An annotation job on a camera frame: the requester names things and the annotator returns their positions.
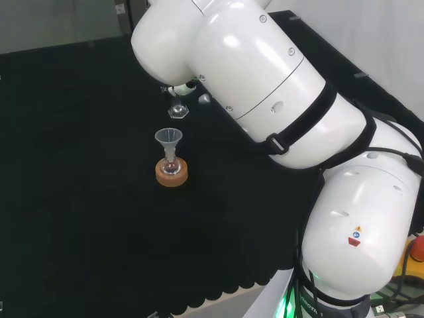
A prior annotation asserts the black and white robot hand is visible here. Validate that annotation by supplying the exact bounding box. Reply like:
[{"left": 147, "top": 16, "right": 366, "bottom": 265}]
[{"left": 166, "top": 82, "right": 213, "bottom": 105}]

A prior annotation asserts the clear glass graduated cylinder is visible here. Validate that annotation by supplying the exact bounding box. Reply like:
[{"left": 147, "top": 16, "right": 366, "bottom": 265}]
[{"left": 160, "top": 85, "right": 190, "bottom": 120}]

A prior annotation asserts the clear plastic funnel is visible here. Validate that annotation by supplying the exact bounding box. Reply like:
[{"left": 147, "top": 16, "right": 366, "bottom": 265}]
[{"left": 154, "top": 127, "right": 184, "bottom": 157}]

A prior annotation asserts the clear round-bottom flask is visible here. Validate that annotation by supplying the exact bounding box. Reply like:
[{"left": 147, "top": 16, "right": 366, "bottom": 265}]
[{"left": 160, "top": 152, "right": 182, "bottom": 176}]

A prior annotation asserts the dark cabinet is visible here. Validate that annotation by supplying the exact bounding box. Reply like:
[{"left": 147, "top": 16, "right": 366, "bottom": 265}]
[{"left": 113, "top": 0, "right": 150, "bottom": 36}]

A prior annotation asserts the black cloth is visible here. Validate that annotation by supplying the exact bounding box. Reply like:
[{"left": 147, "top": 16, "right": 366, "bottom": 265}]
[{"left": 0, "top": 9, "right": 424, "bottom": 316}]

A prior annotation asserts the yellow stop button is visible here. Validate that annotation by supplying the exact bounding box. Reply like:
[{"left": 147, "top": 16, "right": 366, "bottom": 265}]
[{"left": 396, "top": 231, "right": 424, "bottom": 278}]

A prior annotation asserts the cork ring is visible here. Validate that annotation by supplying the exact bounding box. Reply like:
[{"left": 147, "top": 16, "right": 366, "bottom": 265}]
[{"left": 155, "top": 158, "right": 190, "bottom": 188}]

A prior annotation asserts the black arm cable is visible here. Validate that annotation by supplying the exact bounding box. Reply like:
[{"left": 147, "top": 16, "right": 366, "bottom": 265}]
[{"left": 364, "top": 145, "right": 424, "bottom": 175}]

